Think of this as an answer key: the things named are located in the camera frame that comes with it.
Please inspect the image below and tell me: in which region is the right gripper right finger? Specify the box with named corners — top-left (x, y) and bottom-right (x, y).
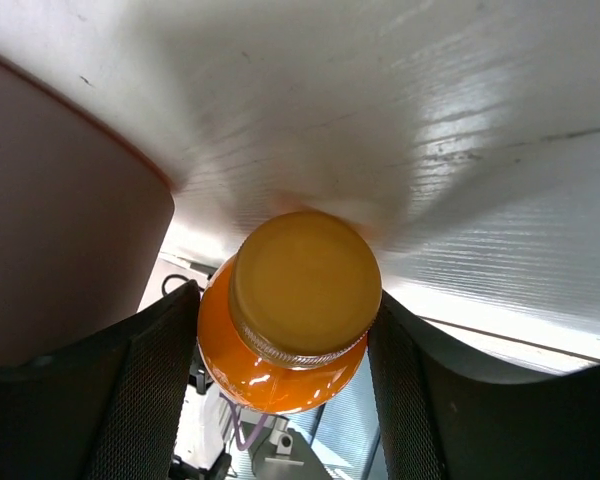
top-left (368, 295), bottom-right (600, 479)

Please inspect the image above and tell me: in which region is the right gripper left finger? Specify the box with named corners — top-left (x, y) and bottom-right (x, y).
top-left (0, 281), bottom-right (200, 479)

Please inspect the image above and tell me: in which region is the orange juice bottle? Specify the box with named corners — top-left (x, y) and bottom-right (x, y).
top-left (197, 211), bottom-right (383, 414)

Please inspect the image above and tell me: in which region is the dark red plastic bin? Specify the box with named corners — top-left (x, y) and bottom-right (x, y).
top-left (0, 59), bottom-right (174, 366)

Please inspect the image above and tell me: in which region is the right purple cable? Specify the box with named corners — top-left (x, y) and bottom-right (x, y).
top-left (219, 392), bottom-right (271, 451)

